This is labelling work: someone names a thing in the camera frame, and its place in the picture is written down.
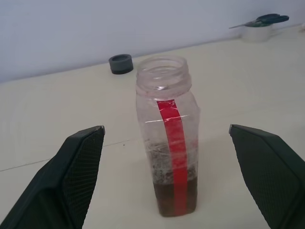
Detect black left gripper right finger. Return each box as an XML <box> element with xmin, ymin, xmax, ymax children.
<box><xmin>228</xmin><ymin>123</ymin><xmax>305</xmax><ymax>229</ymax></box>

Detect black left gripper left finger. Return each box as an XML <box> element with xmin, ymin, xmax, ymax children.
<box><xmin>0</xmin><ymin>125</ymin><xmax>106</xmax><ymax>229</ymax></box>

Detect clear bottle with red stripe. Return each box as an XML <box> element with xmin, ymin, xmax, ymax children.
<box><xmin>135</xmin><ymin>55</ymin><xmax>202</xmax><ymax>218</ymax></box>

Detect black round lid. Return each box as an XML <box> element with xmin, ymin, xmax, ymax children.
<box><xmin>109</xmin><ymin>54</ymin><xmax>134</xmax><ymax>75</ymax></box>

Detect white tape roll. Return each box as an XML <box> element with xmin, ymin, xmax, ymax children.
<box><xmin>240</xmin><ymin>23</ymin><xmax>285</xmax><ymax>44</ymax></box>

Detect blue handled scissors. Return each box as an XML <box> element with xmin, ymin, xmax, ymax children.
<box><xmin>228</xmin><ymin>13</ymin><xmax>290</xmax><ymax>30</ymax></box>

